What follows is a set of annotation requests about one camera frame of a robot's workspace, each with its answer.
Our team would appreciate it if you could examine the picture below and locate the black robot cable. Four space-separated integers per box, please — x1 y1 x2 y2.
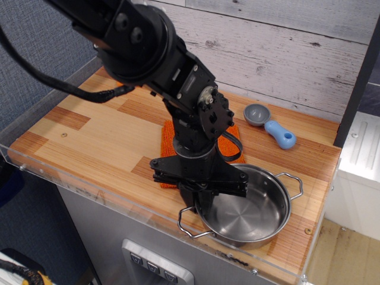
0 25 136 104

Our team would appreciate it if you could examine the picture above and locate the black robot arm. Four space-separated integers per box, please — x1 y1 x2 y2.
51 1 248 206

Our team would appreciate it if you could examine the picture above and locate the orange knitted cloth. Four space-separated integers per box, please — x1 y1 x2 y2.
160 120 246 189

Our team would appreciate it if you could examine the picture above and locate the stainless steel pot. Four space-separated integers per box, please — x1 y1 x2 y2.
178 163 303 249

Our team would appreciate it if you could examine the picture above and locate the white ridged side cabinet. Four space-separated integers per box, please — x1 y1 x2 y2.
325 112 379 240

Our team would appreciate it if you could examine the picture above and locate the dark vertical post right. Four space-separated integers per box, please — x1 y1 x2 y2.
333 19 379 148

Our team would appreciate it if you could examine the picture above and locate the grey cabinet with dispenser panel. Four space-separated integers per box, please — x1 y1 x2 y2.
59 186 304 284

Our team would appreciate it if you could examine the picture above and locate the blue grey toy scoop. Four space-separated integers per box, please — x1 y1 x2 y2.
243 103 297 150

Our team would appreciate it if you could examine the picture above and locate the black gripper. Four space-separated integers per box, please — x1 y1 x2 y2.
150 147 249 216

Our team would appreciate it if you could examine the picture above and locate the yellow black object bottom left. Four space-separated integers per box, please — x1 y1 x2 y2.
1 260 53 285

